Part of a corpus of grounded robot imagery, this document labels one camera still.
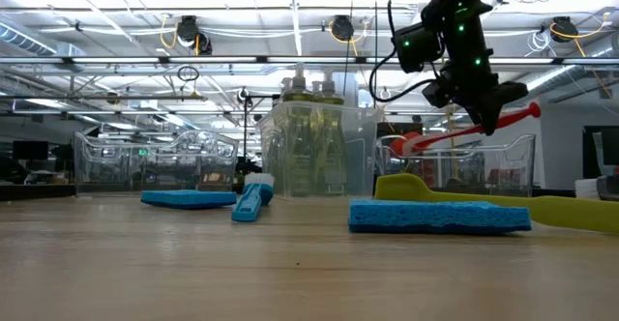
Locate blue dish brush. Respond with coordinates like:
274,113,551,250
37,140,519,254
230,172,276,223

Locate dark wall screen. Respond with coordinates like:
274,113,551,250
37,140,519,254
582,125,619,191

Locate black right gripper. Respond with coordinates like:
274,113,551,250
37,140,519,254
423,49,530,136

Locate black hanging cable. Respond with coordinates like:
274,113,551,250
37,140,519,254
372,0,378,109

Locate black cable loop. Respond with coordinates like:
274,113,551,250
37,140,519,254
176,65,200,83

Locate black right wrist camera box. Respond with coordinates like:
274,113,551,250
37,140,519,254
392,22,444,74

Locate blue sponge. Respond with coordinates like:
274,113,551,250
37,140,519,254
140,189,238,211
347,198,533,237

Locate tall clear plastic bin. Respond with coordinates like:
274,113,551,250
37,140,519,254
255,99,384,199

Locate small black monitor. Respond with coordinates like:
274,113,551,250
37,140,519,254
12,140,49,161

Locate green dish brush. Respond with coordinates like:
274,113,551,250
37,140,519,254
375,173,619,230

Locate clear plastic bin wavy rim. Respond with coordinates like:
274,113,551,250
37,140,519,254
72,130,239,197
374,133,537,191

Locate grey dish brush white bristles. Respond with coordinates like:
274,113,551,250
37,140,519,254
575,173,619,200

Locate yellow hanging cord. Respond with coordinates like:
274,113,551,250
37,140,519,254
444,107,458,180

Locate black ceiling cable reel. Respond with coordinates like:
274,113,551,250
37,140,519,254
330,15,357,43
549,15,580,44
174,15,214,56

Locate red dish brush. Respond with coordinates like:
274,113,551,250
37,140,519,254
389,101,543,158

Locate silver ventilation duct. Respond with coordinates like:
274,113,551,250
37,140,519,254
497,33,619,114
0,20,59,56

